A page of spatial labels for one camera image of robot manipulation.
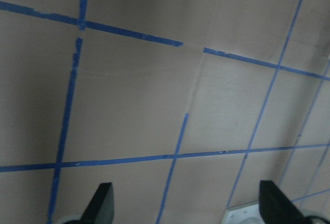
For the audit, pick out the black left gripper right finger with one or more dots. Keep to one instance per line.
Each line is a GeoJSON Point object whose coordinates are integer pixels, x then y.
{"type": "Point", "coordinates": [275, 207]}

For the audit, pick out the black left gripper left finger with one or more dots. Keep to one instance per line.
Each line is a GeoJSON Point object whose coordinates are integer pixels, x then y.
{"type": "Point", "coordinates": [101, 207]}

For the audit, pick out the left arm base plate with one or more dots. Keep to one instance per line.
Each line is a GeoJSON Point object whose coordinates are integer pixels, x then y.
{"type": "Point", "coordinates": [244, 213]}

